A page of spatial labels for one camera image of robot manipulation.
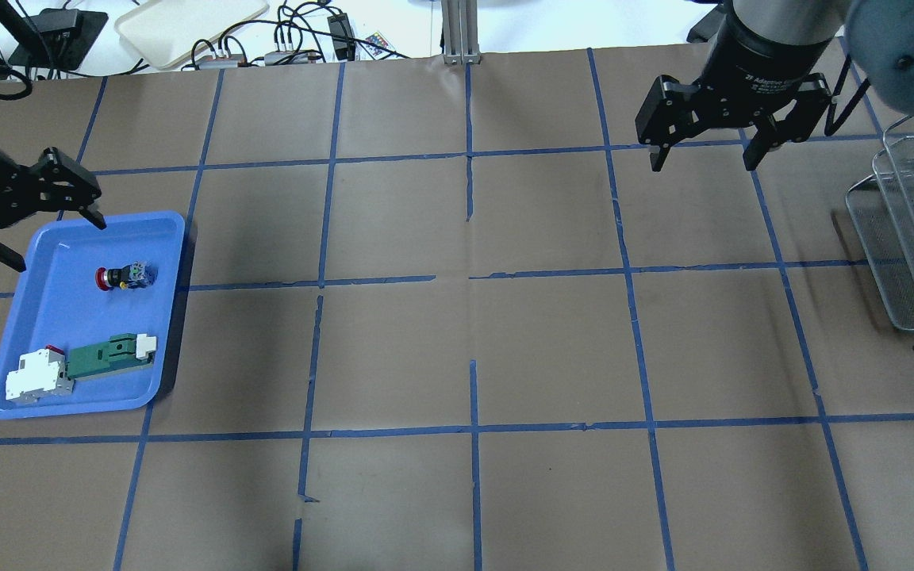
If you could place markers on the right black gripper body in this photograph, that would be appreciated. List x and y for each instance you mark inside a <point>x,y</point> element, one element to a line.
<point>758,67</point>

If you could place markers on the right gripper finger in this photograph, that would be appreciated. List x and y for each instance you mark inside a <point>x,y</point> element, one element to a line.
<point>666,117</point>
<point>811,100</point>

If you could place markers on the red emergency stop button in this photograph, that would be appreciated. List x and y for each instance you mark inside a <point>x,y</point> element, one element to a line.
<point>135,275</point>

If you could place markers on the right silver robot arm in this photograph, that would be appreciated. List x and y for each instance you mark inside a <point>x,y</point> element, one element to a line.
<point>876,36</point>

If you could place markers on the blue plastic tray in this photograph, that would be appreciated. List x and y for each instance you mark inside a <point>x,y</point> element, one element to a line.
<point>57,303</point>

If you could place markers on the white circuit breaker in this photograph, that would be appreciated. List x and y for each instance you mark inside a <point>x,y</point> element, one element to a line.
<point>37,375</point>

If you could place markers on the green terminal block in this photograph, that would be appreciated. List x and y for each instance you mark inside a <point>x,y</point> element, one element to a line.
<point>119,354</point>

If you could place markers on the beige plastic tray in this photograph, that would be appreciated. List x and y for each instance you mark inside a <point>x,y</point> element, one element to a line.
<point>162,33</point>

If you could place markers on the black power adapter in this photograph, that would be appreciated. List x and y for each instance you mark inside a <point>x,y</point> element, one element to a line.
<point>342,36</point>

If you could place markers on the black camera stand base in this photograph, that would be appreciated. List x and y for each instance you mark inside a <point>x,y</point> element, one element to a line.
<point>54,38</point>

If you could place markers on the aluminium frame post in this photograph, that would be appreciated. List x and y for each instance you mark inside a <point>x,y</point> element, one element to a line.
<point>460,43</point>

